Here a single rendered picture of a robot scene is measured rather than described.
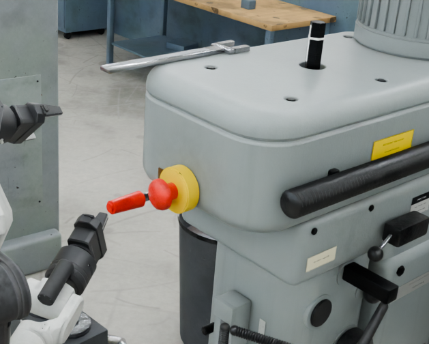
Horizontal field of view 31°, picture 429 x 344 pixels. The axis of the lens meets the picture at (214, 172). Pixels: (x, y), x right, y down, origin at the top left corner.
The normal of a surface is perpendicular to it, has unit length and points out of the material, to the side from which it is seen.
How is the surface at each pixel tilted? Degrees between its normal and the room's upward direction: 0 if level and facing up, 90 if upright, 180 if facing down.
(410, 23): 90
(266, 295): 90
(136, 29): 90
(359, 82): 0
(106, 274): 0
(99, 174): 0
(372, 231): 90
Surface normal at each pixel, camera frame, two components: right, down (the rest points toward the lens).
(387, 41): -0.64, 0.27
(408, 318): 0.66, 0.35
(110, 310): 0.07, -0.91
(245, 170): -0.34, 0.36
